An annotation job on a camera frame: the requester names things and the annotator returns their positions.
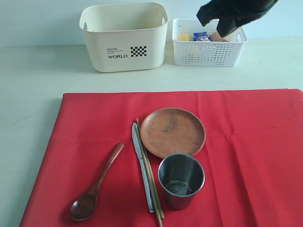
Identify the red table cloth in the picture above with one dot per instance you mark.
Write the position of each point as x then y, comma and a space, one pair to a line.
252, 157

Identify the dark wooden spoon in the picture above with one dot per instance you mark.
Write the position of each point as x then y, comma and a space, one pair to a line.
86, 204

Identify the brown egg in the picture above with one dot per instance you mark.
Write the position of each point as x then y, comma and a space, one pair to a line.
215, 37

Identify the blue white milk carton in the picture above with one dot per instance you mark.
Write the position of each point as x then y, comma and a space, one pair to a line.
201, 37

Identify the brown wooden plate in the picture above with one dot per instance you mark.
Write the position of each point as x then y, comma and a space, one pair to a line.
172, 130

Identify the white perforated plastic basket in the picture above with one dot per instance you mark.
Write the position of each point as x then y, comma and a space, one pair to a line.
217, 54

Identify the wooden chopstick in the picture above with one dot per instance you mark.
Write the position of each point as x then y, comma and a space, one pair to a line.
150, 172
148, 178

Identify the stainless steel cup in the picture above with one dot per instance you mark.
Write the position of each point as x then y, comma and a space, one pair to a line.
181, 177

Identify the yellow cheese wedge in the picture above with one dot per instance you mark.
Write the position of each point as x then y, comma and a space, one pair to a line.
184, 37

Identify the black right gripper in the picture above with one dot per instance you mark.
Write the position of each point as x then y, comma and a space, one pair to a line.
235, 14

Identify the cream plastic bin WORLD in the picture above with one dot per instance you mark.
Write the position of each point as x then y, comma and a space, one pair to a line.
125, 36

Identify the silver table knife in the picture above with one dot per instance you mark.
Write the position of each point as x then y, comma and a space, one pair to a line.
143, 170

